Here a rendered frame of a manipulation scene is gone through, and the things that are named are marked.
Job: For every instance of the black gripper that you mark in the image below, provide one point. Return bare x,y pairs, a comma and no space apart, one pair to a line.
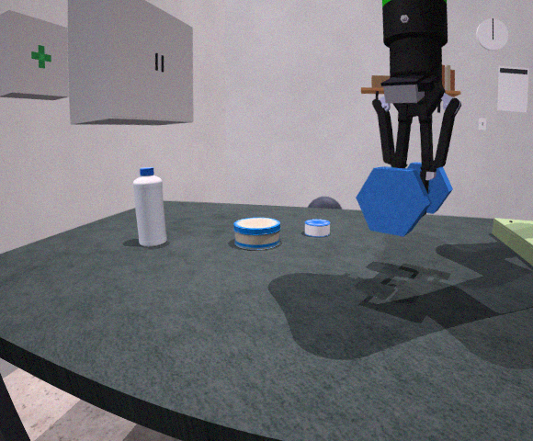
422,57

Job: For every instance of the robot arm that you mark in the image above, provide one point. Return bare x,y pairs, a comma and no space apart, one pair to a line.
412,19

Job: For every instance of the blue hexagonal dumbbell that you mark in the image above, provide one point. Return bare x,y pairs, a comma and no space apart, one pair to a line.
393,199

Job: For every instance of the white bottle with blue cap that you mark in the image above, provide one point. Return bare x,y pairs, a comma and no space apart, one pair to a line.
149,205

